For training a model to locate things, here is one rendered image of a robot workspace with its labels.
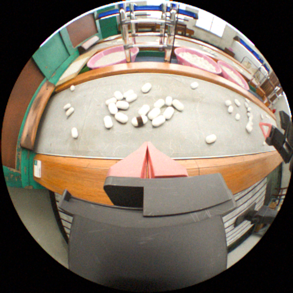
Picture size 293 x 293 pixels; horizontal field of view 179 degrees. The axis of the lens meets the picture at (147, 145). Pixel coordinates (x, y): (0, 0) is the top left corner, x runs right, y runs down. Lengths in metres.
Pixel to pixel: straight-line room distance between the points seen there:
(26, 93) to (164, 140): 0.58
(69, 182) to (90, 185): 0.07
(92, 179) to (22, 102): 0.45
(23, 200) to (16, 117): 1.05
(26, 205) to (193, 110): 1.60
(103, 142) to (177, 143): 0.18
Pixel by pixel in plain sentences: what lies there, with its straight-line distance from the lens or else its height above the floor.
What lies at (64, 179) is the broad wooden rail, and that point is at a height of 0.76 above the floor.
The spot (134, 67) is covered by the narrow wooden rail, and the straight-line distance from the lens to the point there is 0.40.
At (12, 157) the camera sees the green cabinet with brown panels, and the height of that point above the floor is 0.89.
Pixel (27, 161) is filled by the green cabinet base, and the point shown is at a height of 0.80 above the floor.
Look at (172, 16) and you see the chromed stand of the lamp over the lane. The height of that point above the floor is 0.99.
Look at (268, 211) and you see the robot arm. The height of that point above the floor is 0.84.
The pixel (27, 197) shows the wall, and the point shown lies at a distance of 1.44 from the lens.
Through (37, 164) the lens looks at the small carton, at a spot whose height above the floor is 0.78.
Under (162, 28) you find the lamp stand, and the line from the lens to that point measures 0.64.
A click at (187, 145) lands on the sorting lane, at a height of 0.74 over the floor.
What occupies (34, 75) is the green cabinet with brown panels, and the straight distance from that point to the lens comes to 0.58.
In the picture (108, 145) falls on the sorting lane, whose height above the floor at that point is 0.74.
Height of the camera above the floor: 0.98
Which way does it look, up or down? 76 degrees down
